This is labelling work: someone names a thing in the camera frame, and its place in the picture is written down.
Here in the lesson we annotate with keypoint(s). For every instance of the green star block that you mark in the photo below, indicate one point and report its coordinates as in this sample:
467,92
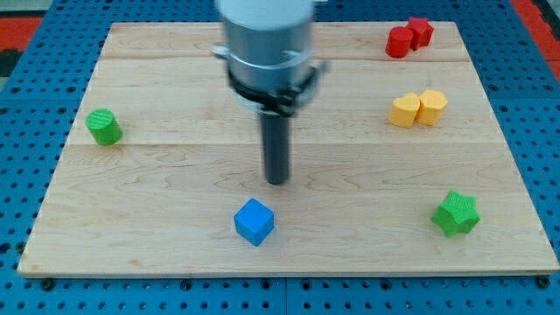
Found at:
457,213

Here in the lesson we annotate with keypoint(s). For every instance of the green cylinder block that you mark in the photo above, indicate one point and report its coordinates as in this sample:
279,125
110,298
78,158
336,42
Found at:
103,126

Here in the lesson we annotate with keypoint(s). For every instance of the yellow hexagon block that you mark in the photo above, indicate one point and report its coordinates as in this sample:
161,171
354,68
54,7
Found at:
432,107

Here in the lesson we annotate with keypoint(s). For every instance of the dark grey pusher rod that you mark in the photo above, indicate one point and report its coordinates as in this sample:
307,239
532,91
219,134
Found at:
275,148

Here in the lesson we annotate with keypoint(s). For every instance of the blue cube block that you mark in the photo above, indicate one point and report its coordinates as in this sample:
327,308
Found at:
254,222

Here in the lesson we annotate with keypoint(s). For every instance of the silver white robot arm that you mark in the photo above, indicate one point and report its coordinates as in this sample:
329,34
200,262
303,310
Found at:
268,53

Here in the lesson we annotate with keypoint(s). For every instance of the light wooden board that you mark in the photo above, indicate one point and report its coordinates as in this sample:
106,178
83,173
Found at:
396,168

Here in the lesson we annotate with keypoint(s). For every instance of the red star block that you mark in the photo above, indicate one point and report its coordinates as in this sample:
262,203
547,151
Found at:
421,32

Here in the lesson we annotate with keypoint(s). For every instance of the yellow heart block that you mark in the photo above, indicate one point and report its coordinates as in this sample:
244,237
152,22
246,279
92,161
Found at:
404,110

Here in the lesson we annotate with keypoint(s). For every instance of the red cylinder block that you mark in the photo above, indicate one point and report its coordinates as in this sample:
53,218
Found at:
398,43

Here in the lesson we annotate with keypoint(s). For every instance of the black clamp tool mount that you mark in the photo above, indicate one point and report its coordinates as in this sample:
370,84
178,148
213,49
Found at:
283,102

